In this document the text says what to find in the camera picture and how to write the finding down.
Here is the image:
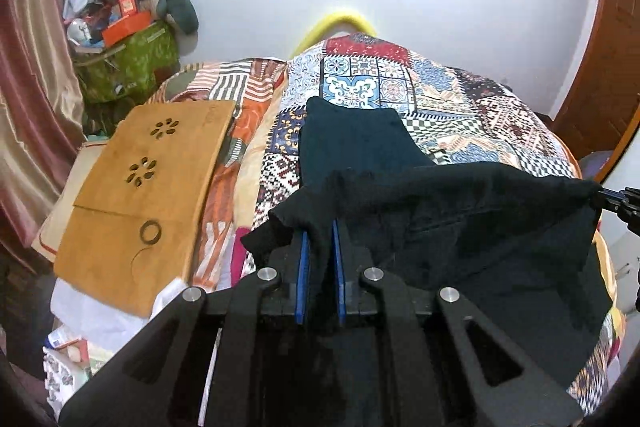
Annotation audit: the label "wooden door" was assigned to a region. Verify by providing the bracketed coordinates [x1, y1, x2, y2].
[553, 0, 639, 159]

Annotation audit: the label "folded dark teal garment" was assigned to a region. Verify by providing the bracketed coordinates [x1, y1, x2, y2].
[298, 96, 435, 186]

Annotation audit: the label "green patterned storage bag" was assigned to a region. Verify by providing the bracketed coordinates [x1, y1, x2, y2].
[72, 22, 180, 104]

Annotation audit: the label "orange striped patterned blanket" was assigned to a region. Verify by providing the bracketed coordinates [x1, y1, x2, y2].
[150, 57, 292, 293]

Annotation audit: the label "black pants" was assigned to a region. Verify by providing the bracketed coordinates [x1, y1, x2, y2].
[243, 162, 612, 387]

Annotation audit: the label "white cloth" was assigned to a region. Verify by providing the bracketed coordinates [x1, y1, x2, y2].
[51, 279, 186, 352]

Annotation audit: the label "yellow curved bed rail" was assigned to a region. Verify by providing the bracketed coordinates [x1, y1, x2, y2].
[291, 12, 378, 57]

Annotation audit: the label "small red box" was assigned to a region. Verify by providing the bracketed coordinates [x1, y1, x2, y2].
[118, 0, 138, 17]

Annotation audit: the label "pink striped curtain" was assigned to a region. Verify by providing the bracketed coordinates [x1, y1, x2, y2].
[1, 0, 84, 272]

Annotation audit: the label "orange box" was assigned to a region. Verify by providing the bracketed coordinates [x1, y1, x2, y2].
[102, 11, 153, 48]

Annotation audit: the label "wooden lap desk board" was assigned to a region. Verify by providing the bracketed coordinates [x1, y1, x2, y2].
[54, 101, 235, 317]

